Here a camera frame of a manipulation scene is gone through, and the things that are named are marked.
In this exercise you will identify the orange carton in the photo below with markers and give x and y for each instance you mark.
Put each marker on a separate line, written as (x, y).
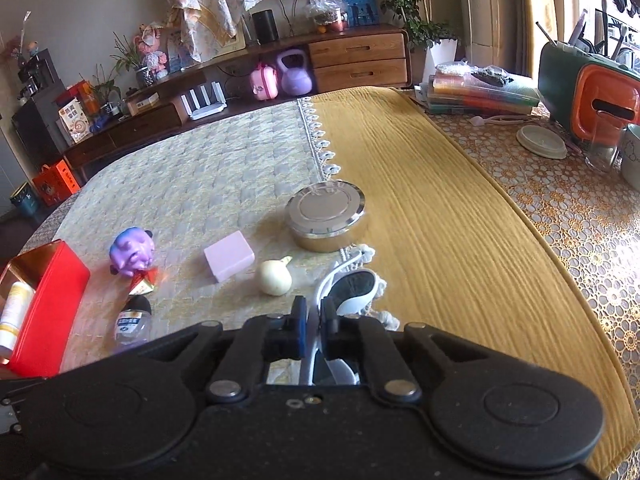
(84, 95)

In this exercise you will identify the printed snack bag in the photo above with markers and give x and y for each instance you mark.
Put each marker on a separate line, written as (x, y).
(74, 121)

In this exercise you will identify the stack of books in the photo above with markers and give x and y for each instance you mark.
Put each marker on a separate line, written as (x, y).
(480, 97)

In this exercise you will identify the clear glass cup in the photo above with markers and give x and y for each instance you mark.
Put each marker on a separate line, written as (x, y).
(602, 145)

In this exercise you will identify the white mug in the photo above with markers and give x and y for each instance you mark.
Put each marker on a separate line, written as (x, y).
(632, 157)

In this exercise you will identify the blue box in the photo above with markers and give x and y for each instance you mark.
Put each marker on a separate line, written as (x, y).
(361, 7)

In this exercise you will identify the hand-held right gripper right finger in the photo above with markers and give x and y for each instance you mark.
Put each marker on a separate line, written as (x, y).
(327, 327)

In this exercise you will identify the pink soap block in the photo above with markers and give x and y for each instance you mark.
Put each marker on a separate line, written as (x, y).
(229, 256)

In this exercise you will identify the red tin box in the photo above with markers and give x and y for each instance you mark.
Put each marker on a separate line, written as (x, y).
(55, 305)

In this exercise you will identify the round steel tin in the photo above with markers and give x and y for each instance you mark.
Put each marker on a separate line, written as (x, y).
(325, 210)

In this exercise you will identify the purple toy pig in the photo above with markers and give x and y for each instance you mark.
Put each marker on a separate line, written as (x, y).
(131, 252)

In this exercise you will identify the plastic bag with dark contents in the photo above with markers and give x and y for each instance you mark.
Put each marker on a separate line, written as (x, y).
(487, 76)

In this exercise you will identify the teal bucket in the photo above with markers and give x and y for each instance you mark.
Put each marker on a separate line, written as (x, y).
(24, 201)

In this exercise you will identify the white glasses with dark lens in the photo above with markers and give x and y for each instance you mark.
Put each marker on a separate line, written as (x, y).
(352, 287)

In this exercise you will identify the white onion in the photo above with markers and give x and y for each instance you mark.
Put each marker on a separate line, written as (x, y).
(273, 277)

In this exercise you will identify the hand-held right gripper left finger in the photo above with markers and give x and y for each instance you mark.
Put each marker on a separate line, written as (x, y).
(299, 332)

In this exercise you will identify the white router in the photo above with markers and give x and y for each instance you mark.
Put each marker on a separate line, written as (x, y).
(202, 105)

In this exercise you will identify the white plant pot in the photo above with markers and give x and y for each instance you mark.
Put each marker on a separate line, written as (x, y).
(440, 60)

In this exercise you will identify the purple kettlebell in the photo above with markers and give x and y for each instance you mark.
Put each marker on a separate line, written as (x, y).
(296, 77)

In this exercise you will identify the potted plant in vase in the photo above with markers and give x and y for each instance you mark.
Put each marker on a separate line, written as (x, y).
(137, 67)

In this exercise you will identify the small clear bottle black cap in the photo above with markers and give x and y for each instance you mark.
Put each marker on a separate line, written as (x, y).
(132, 322)

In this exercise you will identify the orange gift box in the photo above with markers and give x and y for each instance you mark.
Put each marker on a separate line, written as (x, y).
(56, 182)

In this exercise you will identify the pink doll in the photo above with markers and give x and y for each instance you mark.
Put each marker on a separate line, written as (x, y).
(150, 50)

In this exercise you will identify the white flat box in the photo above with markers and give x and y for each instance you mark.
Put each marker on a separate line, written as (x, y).
(142, 104)

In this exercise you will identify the black mini fridge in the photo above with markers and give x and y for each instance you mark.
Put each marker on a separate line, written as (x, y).
(35, 135)

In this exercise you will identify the white and yellow bottle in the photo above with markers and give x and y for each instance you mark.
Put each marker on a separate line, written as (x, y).
(14, 310)

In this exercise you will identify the yellow blanket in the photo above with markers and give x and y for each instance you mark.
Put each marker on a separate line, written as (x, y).
(440, 220)

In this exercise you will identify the green and orange utensil holder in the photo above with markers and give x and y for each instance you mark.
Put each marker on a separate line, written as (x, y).
(575, 85)

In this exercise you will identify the clear plastic bag of fruit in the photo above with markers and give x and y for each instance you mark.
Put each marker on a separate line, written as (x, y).
(326, 12)

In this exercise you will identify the picture frame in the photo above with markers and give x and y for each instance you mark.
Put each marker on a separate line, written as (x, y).
(179, 52)

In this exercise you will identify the round pale lid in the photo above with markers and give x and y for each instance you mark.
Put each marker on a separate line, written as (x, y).
(541, 142)

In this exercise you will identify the pink toy case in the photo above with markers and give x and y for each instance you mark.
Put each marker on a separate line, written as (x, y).
(265, 84)

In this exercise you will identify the coffee machine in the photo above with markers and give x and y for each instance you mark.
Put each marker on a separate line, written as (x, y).
(36, 72)

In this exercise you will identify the small red packet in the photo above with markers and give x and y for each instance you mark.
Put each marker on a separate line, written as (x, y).
(144, 282)

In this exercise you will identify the wooden TV cabinet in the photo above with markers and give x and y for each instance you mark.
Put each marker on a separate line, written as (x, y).
(360, 60)

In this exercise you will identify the black speaker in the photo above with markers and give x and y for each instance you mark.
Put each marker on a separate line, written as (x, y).
(265, 26)

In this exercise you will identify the green leafy houseplant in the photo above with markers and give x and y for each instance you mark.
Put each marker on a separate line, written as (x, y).
(405, 0)

